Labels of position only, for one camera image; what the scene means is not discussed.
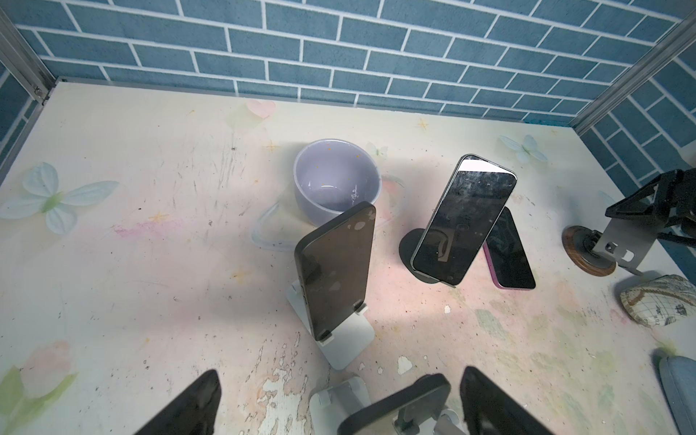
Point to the purple-cased black phone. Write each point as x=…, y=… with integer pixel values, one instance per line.
x=506, y=256

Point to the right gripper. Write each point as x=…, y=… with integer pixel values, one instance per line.
x=665, y=205

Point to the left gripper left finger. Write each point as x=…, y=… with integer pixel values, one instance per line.
x=193, y=412

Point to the blue glasses case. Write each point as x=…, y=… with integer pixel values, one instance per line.
x=678, y=380

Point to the white stand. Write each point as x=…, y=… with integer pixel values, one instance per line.
x=330, y=407
x=346, y=342

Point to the black round stand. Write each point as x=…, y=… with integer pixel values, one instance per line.
x=407, y=249

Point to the teal-edged phone on round stand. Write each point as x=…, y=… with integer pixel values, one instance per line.
x=467, y=211

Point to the map-patterned pouch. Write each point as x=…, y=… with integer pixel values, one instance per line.
x=660, y=302

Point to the lavender mug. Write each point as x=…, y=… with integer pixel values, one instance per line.
x=332, y=176

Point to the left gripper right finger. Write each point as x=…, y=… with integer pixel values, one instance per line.
x=489, y=410

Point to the wooden base metal stand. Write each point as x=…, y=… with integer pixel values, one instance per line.
x=624, y=243

